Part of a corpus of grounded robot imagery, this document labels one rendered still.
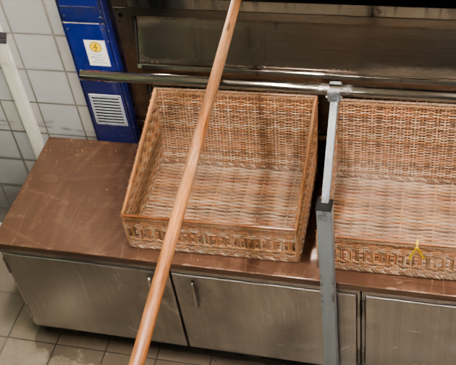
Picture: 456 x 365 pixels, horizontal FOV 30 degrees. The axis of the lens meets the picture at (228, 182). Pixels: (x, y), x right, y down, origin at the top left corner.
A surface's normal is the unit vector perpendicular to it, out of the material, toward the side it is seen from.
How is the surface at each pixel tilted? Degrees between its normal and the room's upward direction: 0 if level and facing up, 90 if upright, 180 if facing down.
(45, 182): 0
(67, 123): 90
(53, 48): 90
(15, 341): 0
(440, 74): 70
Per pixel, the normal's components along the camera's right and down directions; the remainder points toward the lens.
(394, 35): -0.25, 0.43
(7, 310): -0.11, -0.69
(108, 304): -0.23, 0.71
